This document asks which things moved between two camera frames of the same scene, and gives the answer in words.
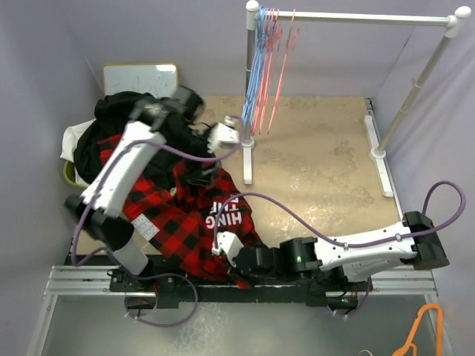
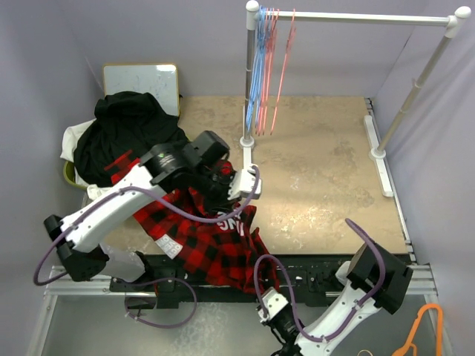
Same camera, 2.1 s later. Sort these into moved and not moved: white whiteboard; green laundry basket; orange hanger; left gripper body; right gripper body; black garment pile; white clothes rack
Moved: left gripper body; right gripper body
Not moved: white clothes rack; white whiteboard; green laundry basket; black garment pile; orange hanger
